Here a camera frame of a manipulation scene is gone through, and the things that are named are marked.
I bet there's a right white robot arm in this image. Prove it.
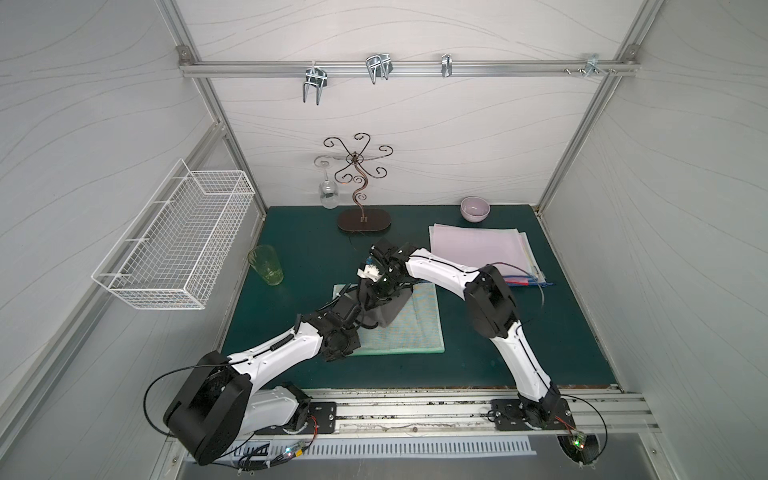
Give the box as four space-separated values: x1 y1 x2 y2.
357 239 561 424

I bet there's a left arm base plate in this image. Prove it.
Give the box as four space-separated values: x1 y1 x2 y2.
256 400 337 436

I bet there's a metal ring clamp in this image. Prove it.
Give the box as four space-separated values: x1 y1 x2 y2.
441 54 453 78

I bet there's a metal hook clamp left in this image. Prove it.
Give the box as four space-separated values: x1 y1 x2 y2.
302 66 328 106

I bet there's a grey microfibre cloth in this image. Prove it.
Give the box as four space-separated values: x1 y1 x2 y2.
362 288 413 329

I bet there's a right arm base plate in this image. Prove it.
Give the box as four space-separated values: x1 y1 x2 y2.
485 398 576 432

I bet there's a metal hook clamp middle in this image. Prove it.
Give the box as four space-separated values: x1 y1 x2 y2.
365 53 393 85

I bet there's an aluminium top rail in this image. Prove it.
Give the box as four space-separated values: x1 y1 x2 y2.
179 58 641 79

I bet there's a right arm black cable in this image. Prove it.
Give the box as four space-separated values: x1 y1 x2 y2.
488 260 546 310

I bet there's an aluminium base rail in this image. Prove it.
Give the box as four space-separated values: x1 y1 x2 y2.
306 388 661 439

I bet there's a pink mesh document bag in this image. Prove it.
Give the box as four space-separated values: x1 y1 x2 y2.
512 230 545 282

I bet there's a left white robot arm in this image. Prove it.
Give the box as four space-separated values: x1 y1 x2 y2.
163 294 368 466

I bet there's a white wire basket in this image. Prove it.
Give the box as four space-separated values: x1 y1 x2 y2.
91 159 255 310

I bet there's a metal hook clamp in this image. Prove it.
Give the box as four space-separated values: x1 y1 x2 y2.
365 53 393 85
302 66 328 106

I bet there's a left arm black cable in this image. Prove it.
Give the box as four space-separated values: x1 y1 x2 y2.
142 362 235 438

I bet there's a metal bracket right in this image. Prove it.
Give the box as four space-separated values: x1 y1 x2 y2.
563 54 619 78

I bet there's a purple bowl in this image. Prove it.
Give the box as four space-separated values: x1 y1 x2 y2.
459 197 491 223

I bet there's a green drinking glass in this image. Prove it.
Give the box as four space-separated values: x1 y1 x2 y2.
248 244 284 286

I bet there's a green mesh document bag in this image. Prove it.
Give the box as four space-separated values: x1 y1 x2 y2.
352 283 445 357

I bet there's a bronze scroll stand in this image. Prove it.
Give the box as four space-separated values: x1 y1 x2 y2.
322 132 394 233

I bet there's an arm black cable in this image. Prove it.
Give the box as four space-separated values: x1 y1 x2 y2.
488 260 546 310
142 362 235 438

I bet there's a clear blue-zip document bag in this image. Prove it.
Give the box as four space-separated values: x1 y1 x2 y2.
429 224 525 276

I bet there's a hanging wine glass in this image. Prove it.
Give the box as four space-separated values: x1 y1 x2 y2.
313 156 338 210

